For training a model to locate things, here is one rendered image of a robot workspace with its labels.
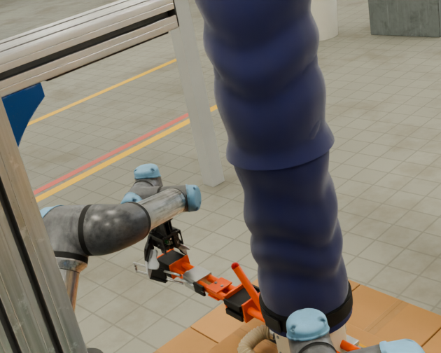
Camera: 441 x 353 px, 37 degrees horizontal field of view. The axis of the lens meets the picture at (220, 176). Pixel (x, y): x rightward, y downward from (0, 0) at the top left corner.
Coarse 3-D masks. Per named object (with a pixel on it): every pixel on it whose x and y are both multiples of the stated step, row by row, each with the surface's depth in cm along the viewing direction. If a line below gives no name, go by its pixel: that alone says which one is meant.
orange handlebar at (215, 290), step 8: (184, 264) 209; (176, 272) 206; (184, 272) 205; (208, 280) 200; (216, 280) 196; (224, 280) 196; (208, 288) 194; (216, 288) 193; (224, 288) 192; (232, 288) 192; (216, 296) 192; (248, 312) 181; (256, 312) 180; (264, 320) 177; (344, 344) 162; (352, 344) 161
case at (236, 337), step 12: (252, 324) 198; (264, 324) 197; (348, 324) 190; (228, 336) 195; (240, 336) 194; (360, 336) 184; (372, 336) 183; (216, 348) 191; (228, 348) 190; (264, 348) 187; (276, 348) 186
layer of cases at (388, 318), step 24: (360, 288) 270; (216, 312) 273; (360, 312) 256; (384, 312) 254; (408, 312) 251; (432, 312) 249; (192, 336) 262; (216, 336) 259; (384, 336) 242; (408, 336) 239; (432, 336) 238
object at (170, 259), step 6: (168, 252) 214; (174, 252) 214; (162, 258) 212; (168, 258) 211; (174, 258) 210; (180, 258) 210; (186, 258) 211; (162, 264) 210; (168, 264) 208; (174, 264) 208; (180, 264) 209; (168, 270) 209; (186, 270) 212; (168, 276) 211; (174, 276) 209
